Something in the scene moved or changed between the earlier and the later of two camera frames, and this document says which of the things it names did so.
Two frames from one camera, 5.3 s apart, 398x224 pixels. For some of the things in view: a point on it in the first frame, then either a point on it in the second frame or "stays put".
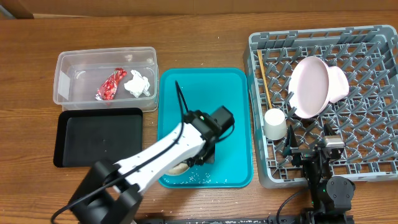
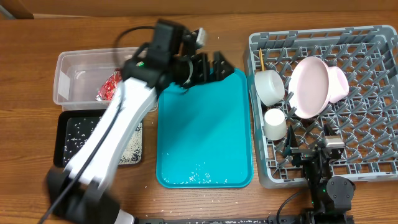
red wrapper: (108, 87) stays put
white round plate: (309, 87) stays put
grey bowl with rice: (178, 168) to (270, 85)
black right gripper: (302, 153) stays put
